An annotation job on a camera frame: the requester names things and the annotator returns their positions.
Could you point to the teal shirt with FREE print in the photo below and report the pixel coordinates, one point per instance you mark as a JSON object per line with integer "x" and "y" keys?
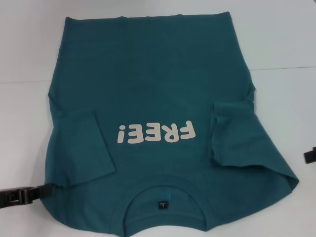
{"x": 153, "y": 81}

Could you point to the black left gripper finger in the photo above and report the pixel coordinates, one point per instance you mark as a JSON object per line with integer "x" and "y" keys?
{"x": 24, "y": 195}

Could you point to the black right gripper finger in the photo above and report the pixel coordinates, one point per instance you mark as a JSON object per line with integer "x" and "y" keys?
{"x": 310, "y": 156}

